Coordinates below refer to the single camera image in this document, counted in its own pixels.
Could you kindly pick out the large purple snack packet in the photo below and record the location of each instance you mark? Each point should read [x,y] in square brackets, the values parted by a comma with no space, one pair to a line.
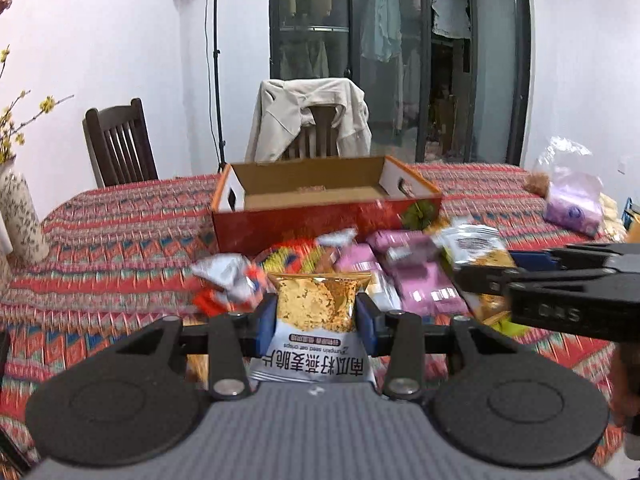
[425,289]

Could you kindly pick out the white gold cracker packet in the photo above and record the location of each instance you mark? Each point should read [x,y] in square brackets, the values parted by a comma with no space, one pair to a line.
[315,337]

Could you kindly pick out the black floor lamp stand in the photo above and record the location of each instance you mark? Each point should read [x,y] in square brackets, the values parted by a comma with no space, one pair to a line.
[212,58]

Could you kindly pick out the silver brown snack packet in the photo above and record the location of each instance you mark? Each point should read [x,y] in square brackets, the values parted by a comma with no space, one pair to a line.
[228,274]

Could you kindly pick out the small purple snack packet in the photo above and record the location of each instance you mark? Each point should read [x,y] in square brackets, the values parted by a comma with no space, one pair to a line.
[403,247]

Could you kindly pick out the dark wooden chair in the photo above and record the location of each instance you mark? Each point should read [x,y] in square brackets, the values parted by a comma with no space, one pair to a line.
[119,141]

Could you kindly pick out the purple tissue pack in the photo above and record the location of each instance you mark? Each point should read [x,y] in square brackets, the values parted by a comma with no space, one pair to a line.
[573,201]

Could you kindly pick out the colourful patterned tablecloth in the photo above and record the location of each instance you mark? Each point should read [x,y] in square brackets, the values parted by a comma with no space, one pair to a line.
[119,258]

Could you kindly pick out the red yellow snack packet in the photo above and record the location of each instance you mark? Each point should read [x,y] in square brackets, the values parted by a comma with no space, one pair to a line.
[293,257]

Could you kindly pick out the green snack bar packet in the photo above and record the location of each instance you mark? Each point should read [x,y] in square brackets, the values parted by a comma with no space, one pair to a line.
[508,328]

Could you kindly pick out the red blue snack packet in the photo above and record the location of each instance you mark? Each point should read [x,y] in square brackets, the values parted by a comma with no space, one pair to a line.
[209,303]

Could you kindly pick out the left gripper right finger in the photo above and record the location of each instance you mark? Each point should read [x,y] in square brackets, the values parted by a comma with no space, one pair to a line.
[398,335]

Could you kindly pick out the person's right hand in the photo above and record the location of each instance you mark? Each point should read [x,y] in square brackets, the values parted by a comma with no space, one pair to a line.
[624,403]

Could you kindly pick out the white floral vase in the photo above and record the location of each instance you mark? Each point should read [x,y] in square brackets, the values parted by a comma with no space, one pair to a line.
[22,234]

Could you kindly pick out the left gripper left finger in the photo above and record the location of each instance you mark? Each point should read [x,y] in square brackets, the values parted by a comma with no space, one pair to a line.
[231,339]

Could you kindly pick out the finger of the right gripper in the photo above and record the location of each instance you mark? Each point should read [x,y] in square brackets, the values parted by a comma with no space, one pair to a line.
[530,261]
[475,281]

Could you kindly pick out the glass sliding door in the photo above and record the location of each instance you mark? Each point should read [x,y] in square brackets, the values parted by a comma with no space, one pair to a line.
[442,79]

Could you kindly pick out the chair with beige jacket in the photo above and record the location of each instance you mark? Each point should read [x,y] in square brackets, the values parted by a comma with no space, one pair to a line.
[318,140]

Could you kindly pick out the clear plastic bag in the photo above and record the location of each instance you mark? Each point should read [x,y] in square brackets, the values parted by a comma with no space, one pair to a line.
[559,152]

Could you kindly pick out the beige jacket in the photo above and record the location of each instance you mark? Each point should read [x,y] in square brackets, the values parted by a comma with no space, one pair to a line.
[283,110]

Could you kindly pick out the orange cardboard box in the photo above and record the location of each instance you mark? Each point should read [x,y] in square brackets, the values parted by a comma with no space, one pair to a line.
[260,204]

